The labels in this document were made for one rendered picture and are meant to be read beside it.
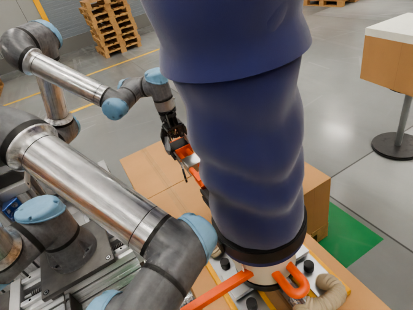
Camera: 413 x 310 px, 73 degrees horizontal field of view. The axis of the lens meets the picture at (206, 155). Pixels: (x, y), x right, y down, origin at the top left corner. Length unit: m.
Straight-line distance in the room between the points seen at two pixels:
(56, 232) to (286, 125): 0.71
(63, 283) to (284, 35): 0.89
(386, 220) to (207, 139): 1.99
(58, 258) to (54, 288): 0.09
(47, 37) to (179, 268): 1.00
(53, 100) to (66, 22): 9.10
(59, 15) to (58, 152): 9.91
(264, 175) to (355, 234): 1.77
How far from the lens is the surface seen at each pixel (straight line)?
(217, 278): 0.90
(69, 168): 0.48
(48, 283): 1.05
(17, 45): 1.13
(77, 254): 0.99
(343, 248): 2.13
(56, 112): 1.37
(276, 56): 0.38
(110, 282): 1.11
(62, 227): 0.93
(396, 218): 2.37
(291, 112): 0.47
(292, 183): 0.54
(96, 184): 0.46
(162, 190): 1.87
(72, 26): 10.41
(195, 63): 0.38
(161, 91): 1.04
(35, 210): 0.91
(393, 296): 2.03
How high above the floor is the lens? 1.74
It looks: 36 degrees down
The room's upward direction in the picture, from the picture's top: 15 degrees counter-clockwise
